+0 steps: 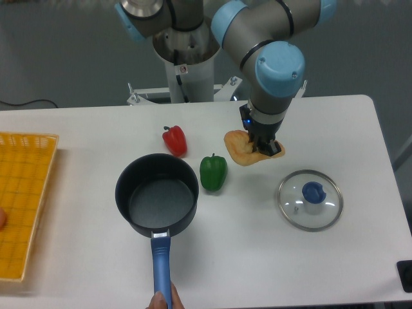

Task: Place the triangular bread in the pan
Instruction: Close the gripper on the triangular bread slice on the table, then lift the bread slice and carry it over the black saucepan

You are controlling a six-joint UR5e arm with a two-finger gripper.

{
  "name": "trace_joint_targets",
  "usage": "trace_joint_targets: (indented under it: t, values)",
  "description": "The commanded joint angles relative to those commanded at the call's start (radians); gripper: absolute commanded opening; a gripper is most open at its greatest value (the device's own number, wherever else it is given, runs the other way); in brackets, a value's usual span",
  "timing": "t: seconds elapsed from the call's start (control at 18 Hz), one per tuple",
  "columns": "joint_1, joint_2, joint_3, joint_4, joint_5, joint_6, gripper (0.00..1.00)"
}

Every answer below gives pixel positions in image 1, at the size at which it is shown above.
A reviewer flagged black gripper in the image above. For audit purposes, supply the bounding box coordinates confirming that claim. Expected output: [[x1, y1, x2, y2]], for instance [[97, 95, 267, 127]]
[[239, 105, 284, 156]]

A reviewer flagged triangle bread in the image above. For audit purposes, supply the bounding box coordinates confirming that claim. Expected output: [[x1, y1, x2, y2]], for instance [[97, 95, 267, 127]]
[[223, 130, 286, 166]]

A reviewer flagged green bell pepper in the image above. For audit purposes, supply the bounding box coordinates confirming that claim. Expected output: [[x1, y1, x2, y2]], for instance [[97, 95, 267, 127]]
[[200, 153, 228, 192]]

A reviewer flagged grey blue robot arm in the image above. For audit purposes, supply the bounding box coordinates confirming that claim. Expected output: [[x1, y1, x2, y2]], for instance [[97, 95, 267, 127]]
[[115, 1, 337, 156]]

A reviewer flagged red bell pepper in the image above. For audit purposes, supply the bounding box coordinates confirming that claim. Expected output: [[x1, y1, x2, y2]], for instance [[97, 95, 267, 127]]
[[162, 126, 187, 157]]

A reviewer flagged glass lid with blue knob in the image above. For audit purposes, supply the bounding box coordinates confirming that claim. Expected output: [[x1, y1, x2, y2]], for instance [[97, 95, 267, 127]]
[[277, 169, 344, 232]]

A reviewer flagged dark saucepan with blue handle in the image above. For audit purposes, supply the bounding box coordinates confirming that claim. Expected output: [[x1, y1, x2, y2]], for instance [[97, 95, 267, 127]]
[[115, 153, 199, 308]]

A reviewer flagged yellow wicker basket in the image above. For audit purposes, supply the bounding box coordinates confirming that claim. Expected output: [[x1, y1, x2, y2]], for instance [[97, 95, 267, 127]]
[[1, 132, 59, 282]]

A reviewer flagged black cable on floor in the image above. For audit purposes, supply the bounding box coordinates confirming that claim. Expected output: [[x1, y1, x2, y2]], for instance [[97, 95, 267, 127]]
[[0, 99, 59, 109]]

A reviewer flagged person's hand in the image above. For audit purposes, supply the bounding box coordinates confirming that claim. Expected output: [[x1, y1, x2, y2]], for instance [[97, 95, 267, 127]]
[[146, 283, 185, 309]]

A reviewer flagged black device at table edge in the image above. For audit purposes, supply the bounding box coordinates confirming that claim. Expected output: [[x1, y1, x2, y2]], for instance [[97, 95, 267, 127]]
[[397, 260, 412, 293]]

